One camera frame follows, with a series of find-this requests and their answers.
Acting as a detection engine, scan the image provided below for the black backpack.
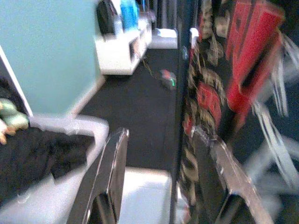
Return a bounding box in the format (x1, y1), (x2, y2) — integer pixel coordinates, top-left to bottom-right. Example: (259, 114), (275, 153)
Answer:
(0, 78), (28, 117)

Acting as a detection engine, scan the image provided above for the white low shelf unit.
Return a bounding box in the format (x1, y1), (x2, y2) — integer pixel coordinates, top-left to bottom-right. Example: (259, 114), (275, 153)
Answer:
(94, 0), (154, 76)

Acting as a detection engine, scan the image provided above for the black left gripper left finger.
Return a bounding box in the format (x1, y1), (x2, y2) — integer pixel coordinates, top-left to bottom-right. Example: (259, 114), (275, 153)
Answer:
(67, 127), (129, 224)

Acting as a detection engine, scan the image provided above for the black power strip red switch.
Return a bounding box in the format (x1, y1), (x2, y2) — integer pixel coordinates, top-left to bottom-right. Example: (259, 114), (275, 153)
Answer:
(157, 69), (178, 91)

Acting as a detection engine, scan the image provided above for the black metal clothes rack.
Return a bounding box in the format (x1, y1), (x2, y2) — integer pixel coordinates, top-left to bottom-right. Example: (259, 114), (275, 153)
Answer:
(171, 0), (189, 224)

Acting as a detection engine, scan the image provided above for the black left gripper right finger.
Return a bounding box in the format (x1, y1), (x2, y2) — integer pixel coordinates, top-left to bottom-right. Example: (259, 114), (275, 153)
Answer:
(191, 126), (274, 224)

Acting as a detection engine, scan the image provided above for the red printed hanging garment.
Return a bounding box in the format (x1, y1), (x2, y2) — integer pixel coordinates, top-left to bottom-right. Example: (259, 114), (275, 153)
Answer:
(225, 0), (285, 122)

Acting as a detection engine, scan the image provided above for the black printed scarf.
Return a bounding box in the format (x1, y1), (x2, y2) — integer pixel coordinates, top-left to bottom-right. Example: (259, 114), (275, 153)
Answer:
(178, 0), (231, 224)

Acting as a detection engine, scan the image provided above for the light blue container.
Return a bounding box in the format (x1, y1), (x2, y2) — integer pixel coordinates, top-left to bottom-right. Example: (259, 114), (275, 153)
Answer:
(120, 0), (140, 27)

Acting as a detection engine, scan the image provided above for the black crumpled garment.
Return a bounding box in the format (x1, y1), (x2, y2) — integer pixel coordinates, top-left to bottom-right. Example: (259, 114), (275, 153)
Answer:
(0, 127), (95, 203)

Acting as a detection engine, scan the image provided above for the small plush doll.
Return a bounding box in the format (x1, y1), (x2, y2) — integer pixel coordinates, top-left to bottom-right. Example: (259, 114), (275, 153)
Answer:
(0, 98), (30, 144)

